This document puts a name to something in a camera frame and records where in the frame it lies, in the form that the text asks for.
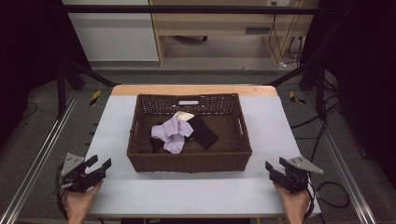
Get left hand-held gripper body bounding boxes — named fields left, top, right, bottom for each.
left=59, top=152, right=106, bottom=192

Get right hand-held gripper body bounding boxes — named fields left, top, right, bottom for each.
left=269, top=155, right=324, bottom=194

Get person's right hand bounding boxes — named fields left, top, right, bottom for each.
left=274, top=183, right=311, bottom=218

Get person's left hand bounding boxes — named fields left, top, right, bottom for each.
left=63, top=180, right=104, bottom=218

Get pale blue table mat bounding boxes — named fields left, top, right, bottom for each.
left=83, top=94, right=322, bottom=218

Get brown woven basket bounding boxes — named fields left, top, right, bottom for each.
left=126, top=92, right=253, bottom=174

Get yellow black striped tape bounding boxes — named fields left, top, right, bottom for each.
left=289, top=91, right=306, bottom=105
left=89, top=90, right=103, bottom=107

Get light purple cloth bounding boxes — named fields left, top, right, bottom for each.
left=150, top=115, right=195, bottom=155

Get black cloth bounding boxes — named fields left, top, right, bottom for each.
left=187, top=115, right=219, bottom=150

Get cream white cloth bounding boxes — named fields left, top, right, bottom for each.
left=173, top=110, right=196, bottom=122

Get black curtain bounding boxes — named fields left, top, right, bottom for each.
left=300, top=0, right=396, bottom=189
left=0, top=0, right=92, bottom=150

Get white cabinet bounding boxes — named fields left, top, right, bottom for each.
left=61, top=0, right=161, bottom=63

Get right hand-held gripper cable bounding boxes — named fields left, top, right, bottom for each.
left=303, top=172, right=316, bottom=220

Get aluminium floor rail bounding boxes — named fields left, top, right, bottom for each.
left=0, top=89, right=79, bottom=224
left=303, top=92, right=378, bottom=224

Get black looped floor cable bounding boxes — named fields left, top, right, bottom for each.
left=315, top=181, right=351, bottom=209

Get black metal frame stand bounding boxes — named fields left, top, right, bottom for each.
left=264, top=60, right=328, bottom=120
left=55, top=59, right=120, bottom=119

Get thin black floor cable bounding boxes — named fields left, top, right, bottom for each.
left=21, top=101, right=39, bottom=121

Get black cables under desk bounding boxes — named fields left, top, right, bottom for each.
left=268, top=13, right=305, bottom=67

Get black horizontal frame bar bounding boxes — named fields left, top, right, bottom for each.
left=60, top=4, right=323, bottom=15

